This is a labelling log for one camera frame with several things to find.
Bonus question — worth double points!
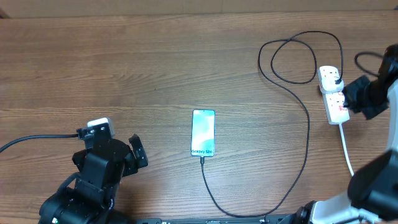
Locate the Samsung Galaxy smartphone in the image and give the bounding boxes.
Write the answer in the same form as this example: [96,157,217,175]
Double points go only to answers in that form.
[190,110,215,157]

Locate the black USB charging cable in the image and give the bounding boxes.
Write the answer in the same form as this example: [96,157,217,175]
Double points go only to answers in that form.
[199,30,345,218]

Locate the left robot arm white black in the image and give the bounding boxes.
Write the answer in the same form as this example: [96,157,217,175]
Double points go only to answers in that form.
[39,134,148,224]

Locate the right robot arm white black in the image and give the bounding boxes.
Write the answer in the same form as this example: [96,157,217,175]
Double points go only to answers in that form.
[281,44,397,223]

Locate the white charger plug adapter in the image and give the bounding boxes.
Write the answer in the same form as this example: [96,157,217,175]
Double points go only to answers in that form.
[320,78,344,94]

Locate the white power strip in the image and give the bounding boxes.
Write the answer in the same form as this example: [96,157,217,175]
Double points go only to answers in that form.
[317,65,351,126]

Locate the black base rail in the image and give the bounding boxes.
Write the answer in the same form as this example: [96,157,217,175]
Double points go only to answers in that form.
[133,214,294,224]

